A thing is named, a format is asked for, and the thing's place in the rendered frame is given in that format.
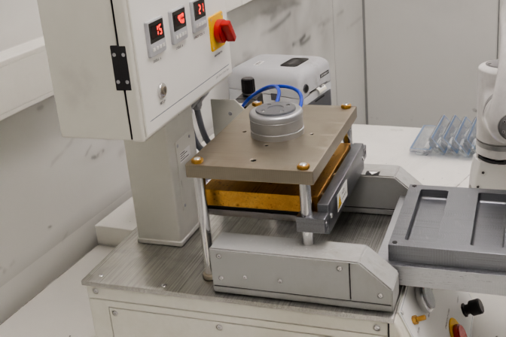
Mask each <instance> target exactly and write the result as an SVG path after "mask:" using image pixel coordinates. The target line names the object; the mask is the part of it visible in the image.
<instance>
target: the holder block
mask: <svg viewBox="0 0 506 337"><path fill-rule="evenodd" d="M388 252H389V260H390V261H398V262H406V263H421V264H429V265H438V266H453V267H461V268H470V269H485V270H493V271H501V272H506V190H493V189H480V188H467V187H443V186H430V185H417V184H410V186H409V189H408V191H407V195H406V197H405V199H404V203H403V205H402V207H401V211H400V214H399V215H398V219H397V222H396V224H395V228H394V230H393V232H392V236H391V238H390V240H389V244H388Z"/></svg>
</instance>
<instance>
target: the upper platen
mask: <svg viewBox="0 0 506 337"><path fill-rule="evenodd" d="M350 148H351V147H350V143H340V145H339V146H338V148H337V149H336V150H335V152H334V154H333V156H332V157H331V158H330V160H329V161H328V164H327V165H326V166H325V168H324V169H323V171H322V173H321V174H320V175H319V177H318V179H317V180H316V182H315V183H314V185H311V197H312V211H318V208H317V204H318V202H319V200H320V198H321V197H322V195H323V193H324V192H325V190H326V189H327V187H328V185H329V183H330V182H331V180H332V178H333V177H334V175H335V174H336V172H337V170H338V168H339V167H340V165H341V163H342V162H343V160H344V159H345V157H346V155H347V153H348V152H349V150H350ZM206 191H207V197H208V204H209V214H211V215H221V216H231V217H249V218H258V219H268V220H286V221H295V222H296V216H297V215H298V213H299V212H300V196H299V184H280V183H267V182H255V181H232V180H220V179H211V180H210V181H209V182H208V183H207V185H206Z"/></svg>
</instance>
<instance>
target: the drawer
mask: <svg viewBox="0 0 506 337"><path fill-rule="evenodd" d="M405 197H406V196H400V197H399V200H398V203H397V205H396V207H395V210H394V213H393V215H392V218H391V220H390V223H389V226H388V229H387V231H386V234H385V237H384V239H383V242H382V244H381V247H380V249H379V253H378V255H380V256H381V257H382V258H383V259H384V260H385V261H386V262H387V263H389V264H390V265H391V266H393V267H394V268H395V269H396V270H398V273H399V285H405V286H413V287H426V288H434V289H441V290H455V291H462V292H469V293H483V294H490V295H498V296H506V272H501V271H493V270H485V269H470V268H461V267H453V266H438V265H429V264H421V263H406V262H398V261H390V260H389V252H388V244H389V240H390V238H391V236H392V232H393V230H394V228H395V224H396V222H397V219H398V215H399V214H400V211H401V207H402V205H403V203H404V199H405Z"/></svg>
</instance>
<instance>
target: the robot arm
mask: <svg viewBox="0 0 506 337"><path fill-rule="evenodd" d="M476 151H477V152H476V153H475V154H474V156H473V159H472V163H471V170H470V177H469V185H468V188H480V189H493V190H506V0H502V4H501V12H500V54H499V59H494V60H490V61H486V62H483V63H481V64H480V65H479V67H478V79H477V137H476Z"/></svg>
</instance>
